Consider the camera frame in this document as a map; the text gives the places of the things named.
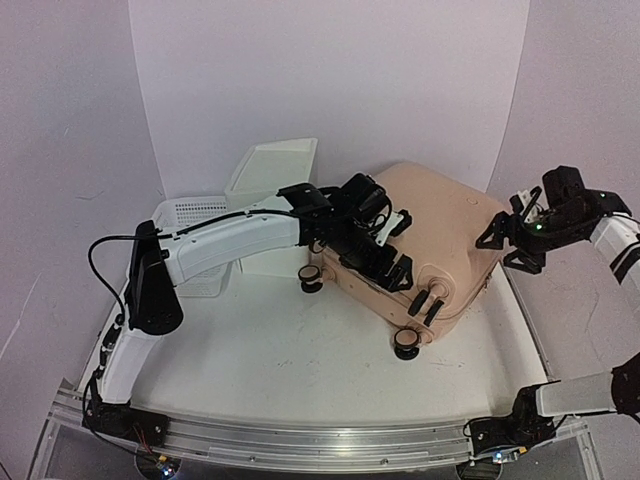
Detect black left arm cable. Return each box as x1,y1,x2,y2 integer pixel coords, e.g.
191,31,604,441
87,234,171,321

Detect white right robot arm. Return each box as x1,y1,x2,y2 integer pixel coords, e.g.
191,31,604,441
463,166,639,464

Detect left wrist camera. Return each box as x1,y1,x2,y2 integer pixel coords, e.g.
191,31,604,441
374,209,413,246

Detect aluminium front rail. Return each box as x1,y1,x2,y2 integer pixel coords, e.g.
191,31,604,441
47,377,591,464

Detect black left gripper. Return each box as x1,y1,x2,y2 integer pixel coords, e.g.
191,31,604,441
332,220,416,295

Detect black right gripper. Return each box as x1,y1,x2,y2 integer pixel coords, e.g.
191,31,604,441
475,212,584,275

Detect white tall plastic bin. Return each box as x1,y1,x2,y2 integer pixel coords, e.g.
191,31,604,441
224,138,318,278

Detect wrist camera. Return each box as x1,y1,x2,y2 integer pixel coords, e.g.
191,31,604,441
374,209,413,246
510,186,544,224

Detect beige hard-shell suitcase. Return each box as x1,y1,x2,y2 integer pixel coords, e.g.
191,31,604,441
298,162,503,361

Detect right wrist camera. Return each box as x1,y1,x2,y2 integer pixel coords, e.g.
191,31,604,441
510,186,544,224

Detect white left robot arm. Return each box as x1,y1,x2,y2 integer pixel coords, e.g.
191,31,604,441
82,173,413,446

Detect white perforated plastic basket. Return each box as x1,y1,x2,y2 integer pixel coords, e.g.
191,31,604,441
151,196,232,298

